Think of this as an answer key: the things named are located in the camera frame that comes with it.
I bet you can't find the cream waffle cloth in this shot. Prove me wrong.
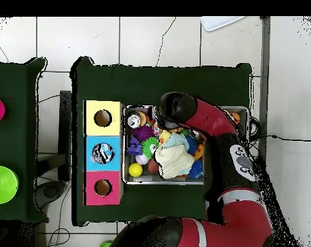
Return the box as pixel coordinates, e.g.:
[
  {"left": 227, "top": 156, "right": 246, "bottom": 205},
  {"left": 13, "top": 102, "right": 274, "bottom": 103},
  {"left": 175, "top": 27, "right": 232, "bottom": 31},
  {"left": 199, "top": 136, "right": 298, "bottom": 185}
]
[{"left": 154, "top": 144, "right": 195, "bottom": 180}]

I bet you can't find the green spiky toy with eyes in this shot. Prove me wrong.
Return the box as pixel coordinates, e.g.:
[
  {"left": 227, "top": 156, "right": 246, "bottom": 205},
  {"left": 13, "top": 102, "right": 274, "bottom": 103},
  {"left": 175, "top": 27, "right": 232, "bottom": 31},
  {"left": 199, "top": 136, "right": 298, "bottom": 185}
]
[{"left": 140, "top": 136, "right": 160, "bottom": 160}]

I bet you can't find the purple spiky ball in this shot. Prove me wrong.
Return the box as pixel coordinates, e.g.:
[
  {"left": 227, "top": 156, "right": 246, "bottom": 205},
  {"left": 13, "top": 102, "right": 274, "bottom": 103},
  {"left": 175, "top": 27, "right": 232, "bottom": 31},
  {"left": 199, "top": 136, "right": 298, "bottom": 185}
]
[{"left": 131, "top": 125, "right": 155, "bottom": 142}]

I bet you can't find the black and white can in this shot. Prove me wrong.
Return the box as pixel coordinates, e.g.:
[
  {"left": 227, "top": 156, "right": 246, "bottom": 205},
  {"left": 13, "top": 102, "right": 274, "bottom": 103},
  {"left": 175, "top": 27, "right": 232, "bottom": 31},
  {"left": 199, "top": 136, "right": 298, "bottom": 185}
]
[{"left": 126, "top": 112, "right": 142, "bottom": 129}]

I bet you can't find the smooth yellow ball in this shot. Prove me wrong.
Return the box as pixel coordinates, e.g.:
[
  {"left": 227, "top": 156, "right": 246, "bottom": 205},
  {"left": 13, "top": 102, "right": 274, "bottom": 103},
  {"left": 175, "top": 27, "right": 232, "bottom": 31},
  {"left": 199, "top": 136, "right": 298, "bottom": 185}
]
[{"left": 128, "top": 162, "right": 144, "bottom": 178}]

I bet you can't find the small orange basketball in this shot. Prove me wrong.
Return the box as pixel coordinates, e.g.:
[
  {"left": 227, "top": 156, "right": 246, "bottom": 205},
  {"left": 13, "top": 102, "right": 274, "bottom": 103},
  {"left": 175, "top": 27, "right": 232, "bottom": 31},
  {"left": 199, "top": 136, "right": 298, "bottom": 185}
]
[{"left": 229, "top": 112, "right": 241, "bottom": 125}]

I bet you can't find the white tray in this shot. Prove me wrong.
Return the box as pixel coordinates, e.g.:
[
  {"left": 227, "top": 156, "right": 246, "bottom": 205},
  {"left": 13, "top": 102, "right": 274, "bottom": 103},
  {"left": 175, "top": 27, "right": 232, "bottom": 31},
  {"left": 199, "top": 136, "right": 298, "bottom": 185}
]
[{"left": 200, "top": 16, "right": 246, "bottom": 32}]

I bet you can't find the dark green side table cloth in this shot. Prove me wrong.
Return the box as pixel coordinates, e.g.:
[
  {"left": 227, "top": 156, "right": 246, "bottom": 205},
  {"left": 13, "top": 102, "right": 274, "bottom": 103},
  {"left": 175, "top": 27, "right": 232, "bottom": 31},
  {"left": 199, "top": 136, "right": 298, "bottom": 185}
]
[{"left": 0, "top": 57, "right": 49, "bottom": 223}]

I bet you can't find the shallow wire mesh bin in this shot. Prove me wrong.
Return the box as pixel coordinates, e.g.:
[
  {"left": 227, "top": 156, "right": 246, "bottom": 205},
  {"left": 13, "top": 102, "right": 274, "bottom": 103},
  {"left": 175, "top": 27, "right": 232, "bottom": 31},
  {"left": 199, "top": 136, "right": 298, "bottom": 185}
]
[{"left": 121, "top": 104, "right": 249, "bottom": 185}]

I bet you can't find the black cable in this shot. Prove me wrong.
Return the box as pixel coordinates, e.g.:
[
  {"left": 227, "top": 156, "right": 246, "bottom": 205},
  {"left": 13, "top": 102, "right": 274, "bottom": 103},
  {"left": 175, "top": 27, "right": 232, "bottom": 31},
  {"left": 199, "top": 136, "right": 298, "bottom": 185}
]
[{"left": 250, "top": 134, "right": 311, "bottom": 142}]

